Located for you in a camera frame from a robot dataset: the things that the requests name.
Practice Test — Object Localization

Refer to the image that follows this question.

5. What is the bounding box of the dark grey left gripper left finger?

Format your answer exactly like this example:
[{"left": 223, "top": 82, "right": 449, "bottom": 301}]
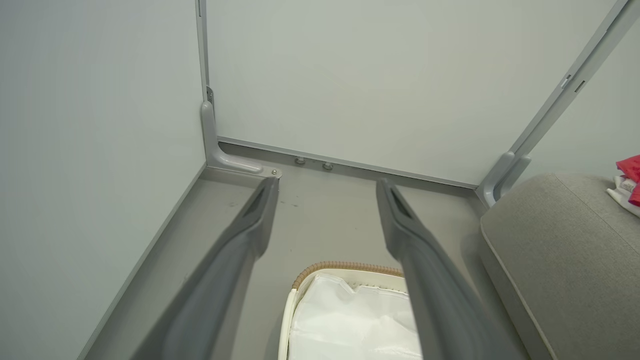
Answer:
[{"left": 132, "top": 176, "right": 280, "bottom": 360}]

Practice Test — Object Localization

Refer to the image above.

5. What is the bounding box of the red and white garment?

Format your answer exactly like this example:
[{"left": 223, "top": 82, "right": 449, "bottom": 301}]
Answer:
[{"left": 606, "top": 154, "right": 640, "bottom": 218}]

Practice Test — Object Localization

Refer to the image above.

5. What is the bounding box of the white basket liner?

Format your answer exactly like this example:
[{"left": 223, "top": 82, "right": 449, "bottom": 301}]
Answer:
[{"left": 287, "top": 274, "right": 423, "bottom": 360}]

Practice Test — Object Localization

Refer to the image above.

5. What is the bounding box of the grey metal frame post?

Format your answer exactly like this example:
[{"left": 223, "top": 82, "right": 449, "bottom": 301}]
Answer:
[
  {"left": 195, "top": 0, "right": 211, "bottom": 103},
  {"left": 510, "top": 0, "right": 640, "bottom": 158}
]

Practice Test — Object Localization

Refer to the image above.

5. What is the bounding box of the woven rim laundry basket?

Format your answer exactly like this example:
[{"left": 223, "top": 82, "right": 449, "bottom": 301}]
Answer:
[{"left": 277, "top": 261, "right": 423, "bottom": 360}]

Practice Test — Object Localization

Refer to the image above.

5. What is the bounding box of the grey wall base rail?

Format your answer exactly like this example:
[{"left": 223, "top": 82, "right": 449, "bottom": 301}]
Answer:
[{"left": 217, "top": 136, "right": 480, "bottom": 190}]

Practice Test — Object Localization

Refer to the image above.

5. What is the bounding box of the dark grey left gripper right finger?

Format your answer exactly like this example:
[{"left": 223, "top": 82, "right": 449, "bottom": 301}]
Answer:
[{"left": 376, "top": 178, "right": 523, "bottom": 360}]

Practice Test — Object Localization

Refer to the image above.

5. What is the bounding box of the grey fabric sofa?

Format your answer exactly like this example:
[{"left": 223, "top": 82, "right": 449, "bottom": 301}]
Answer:
[{"left": 479, "top": 172, "right": 640, "bottom": 360}]

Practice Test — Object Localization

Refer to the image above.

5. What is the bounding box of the grey metal frame foot bracket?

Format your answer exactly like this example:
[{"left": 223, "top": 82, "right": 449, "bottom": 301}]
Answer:
[
  {"left": 201, "top": 86, "right": 282, "bottom": 179},
  {"left": 477, "top": 151, "right": 532, "bottom": 207}
]

